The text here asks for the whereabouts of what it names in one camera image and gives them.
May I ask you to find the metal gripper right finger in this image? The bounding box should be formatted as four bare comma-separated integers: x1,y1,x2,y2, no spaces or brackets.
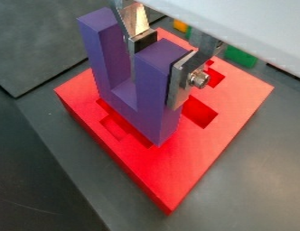
166,28,221,110

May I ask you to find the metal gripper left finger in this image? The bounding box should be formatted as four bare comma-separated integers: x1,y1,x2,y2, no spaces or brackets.
107,0,158,58

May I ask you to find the purple U-shaped block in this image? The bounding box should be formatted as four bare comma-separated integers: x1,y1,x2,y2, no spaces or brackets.
78,7,187,146

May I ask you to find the red puzzle board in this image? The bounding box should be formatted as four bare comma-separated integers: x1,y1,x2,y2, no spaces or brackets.
55,31,273,213

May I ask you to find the yellow long block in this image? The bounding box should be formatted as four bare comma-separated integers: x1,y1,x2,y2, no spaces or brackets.
173,20,189,32

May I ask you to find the green bridge block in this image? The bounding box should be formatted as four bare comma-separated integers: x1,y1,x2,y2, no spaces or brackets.
186,27,257,68

